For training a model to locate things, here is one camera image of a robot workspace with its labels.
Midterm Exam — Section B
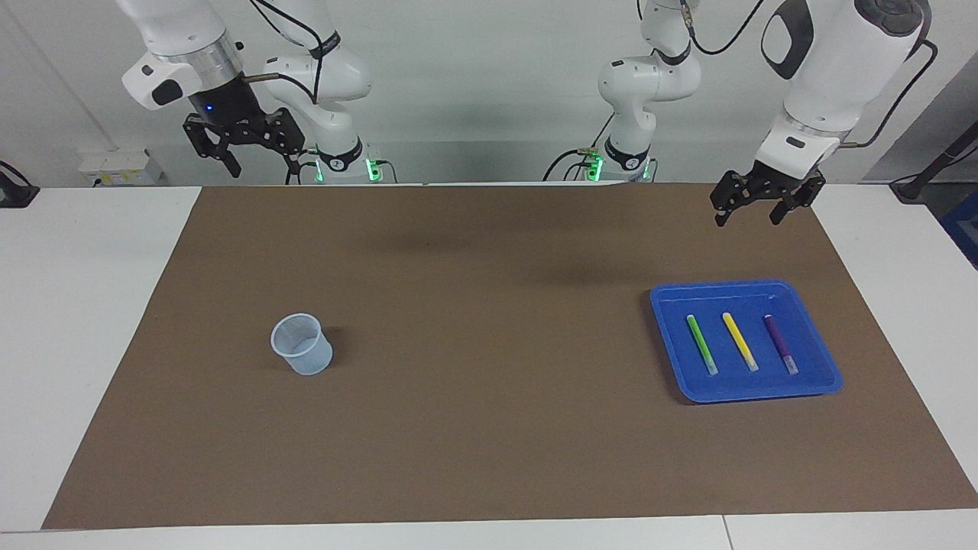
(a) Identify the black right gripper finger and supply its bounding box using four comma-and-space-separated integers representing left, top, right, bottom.
183, 115, 242, 179
267, 107, 305, 175

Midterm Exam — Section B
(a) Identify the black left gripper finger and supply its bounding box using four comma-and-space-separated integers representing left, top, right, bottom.
711, 173, 748, 228
770, 180, 824, 225

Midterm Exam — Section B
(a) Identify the purple marker pen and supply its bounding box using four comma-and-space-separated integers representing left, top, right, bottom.
763, 314, 799, 375

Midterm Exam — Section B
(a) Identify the yellow marker pen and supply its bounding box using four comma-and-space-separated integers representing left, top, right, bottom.
722, 312, 759, 373

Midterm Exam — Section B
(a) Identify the green marker pen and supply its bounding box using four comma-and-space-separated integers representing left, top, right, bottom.
686, 314, 719, 376

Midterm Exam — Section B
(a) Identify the black stand pole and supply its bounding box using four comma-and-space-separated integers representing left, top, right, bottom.
890, 126, 978, 203

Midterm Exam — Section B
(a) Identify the blue crate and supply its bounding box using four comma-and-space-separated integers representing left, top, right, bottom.
940, 191, 978, 268

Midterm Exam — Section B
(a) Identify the blue plastic tray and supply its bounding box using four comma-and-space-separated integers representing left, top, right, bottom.
649, 280, 844, 403

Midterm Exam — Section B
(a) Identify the black table clamp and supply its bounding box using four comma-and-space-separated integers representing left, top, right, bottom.
0, 160, 40, 209

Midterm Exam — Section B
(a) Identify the translucent plastic cup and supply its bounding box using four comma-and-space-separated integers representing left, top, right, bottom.
270, 312, 334, 376

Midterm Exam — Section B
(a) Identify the brown table mat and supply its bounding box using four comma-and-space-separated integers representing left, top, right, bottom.
42, 182, 978, 529

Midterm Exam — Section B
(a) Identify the black base cable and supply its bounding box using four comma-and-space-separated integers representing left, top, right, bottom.
542, 113, 616, 183
285, 147, 320, 186

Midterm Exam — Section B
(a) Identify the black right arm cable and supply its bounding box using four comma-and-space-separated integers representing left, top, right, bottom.
243, 0, 341, 108

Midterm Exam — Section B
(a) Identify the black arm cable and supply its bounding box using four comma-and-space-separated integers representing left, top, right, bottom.
243, 0, 341, 108
680, 0, 938, 150

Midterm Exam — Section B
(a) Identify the white wall power strip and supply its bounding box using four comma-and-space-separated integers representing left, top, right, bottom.
79, 149, 164, 186

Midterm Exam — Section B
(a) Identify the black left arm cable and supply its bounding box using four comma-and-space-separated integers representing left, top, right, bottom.
680, 0, 938, 150

